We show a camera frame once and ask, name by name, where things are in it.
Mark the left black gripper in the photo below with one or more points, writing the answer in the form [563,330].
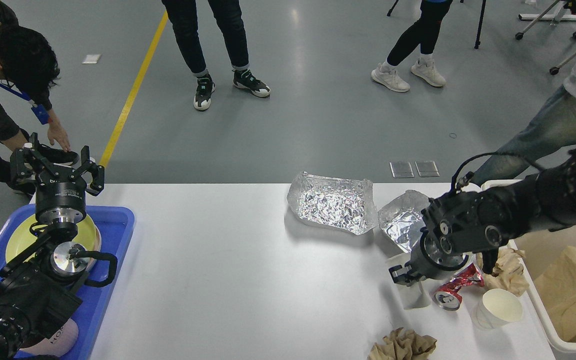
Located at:
[57,200]

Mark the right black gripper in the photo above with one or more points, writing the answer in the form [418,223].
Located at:
[427,262]

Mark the white paper cup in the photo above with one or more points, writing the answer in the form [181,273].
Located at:
[413,297]

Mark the yellow plate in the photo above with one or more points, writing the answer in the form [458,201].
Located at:
[22,236]

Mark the brown paper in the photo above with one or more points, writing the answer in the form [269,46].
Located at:
[508,273]
[403,344]

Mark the pink mug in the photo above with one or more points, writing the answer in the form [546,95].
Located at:
[58,344]

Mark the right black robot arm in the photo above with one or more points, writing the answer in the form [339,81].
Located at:
[462,222]

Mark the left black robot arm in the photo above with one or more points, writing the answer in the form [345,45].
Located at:
[38,287]

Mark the crushed red can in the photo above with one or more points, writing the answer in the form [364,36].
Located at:
[447,296]

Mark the crumpled foil sheet right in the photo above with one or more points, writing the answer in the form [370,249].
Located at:
[401,219]

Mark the crumpled foil sheet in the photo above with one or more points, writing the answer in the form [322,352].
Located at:
[343,204]
[401,219]

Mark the pink plate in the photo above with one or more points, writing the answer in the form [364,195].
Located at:
[95,247]

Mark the crumpled foil sheet left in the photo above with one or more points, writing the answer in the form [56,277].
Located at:
[343,204]

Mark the metal floor plate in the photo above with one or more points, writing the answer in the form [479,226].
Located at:
[427,169]
[401,170]

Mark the person in black left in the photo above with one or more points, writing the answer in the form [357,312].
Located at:
[28,69]

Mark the beige plastic bin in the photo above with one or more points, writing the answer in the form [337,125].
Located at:
[541,249]

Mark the person in white sneakers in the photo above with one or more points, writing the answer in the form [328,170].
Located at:
[422,34]

